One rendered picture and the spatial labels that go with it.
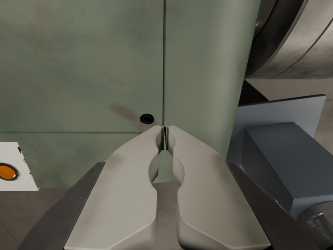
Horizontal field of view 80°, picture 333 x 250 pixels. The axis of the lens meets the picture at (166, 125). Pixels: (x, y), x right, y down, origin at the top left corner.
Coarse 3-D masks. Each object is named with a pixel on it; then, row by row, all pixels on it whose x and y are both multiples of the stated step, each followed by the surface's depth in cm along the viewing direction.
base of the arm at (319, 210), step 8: (312, 208) 53; (320, 208) 52; (328, 208) 51; (304, 216) 53; (312, 216) 52; (320, 216) 51; (328, 216) 50; (304, 224) 53; (312, 224) 52; (320, 224) 51; (328, 224) 49; (312, 232) 51; (320, 232) 50; (328, 232) 49; (320, 240) 50; (328, 240) 48; (320, 248) 50; (328, 248) 48
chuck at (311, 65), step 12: (324, 36) 21; (312, 48) 22; (324, 48) 22; (300, 60) 24; (312, 60) 24; (324, 60) 24; (288, 72) 27; (300, 72) 27; (312, 72) 27; (324, 72) 27
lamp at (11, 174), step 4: (0, 168) 23; (4, 168) 23; (8, 168) 23; (0, 172) 23; (4, 172) 23; (8, 172) 23; (12, 172) 24; (4, 176) 24; (8, 176) 24; (12, 176) 24
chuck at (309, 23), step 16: (288, 0) 20; (304, 0) 18; (320, 0) 18; (272, 16) 23; (288, 16) 20; (304, 16) 19; (320, 16) 19; (272, 32) 23; (288, 32) 20; (304, 32) 20; (320, 32) 20; (256, 48) 27; (272, 48) 23; (288, 48) 22; (304, 48) 22; (256, 64) 27; (272, 64) 25; (288, 64) 25
